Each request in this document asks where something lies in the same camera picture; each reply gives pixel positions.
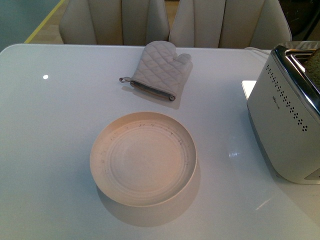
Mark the bread slice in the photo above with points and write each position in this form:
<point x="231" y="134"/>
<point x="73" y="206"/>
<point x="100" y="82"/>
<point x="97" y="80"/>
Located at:
<point x="312" y="68"/>

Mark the white silver toaster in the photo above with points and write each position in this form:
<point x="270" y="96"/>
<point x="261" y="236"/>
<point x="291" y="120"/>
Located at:
<point x="284" y="110"/>

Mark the beige round plate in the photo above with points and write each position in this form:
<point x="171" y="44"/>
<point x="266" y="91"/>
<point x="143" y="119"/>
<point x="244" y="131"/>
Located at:
<point x="143" y="159"/>

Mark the grey quilted oven mitt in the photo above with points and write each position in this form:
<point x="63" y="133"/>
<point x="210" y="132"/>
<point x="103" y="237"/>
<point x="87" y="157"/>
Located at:
<point x="161" y="71"/>

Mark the beige left chair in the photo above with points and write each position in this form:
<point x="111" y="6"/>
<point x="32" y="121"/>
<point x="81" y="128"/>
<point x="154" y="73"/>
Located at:
<point x="114" y="22"/>

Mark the beige chair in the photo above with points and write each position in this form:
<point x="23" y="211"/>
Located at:
<point x="114" y="22"/>
<point x="235" y="24"/>

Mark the beige right chair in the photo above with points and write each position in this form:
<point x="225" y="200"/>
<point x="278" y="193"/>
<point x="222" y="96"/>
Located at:
<point x="235" y="24"/>

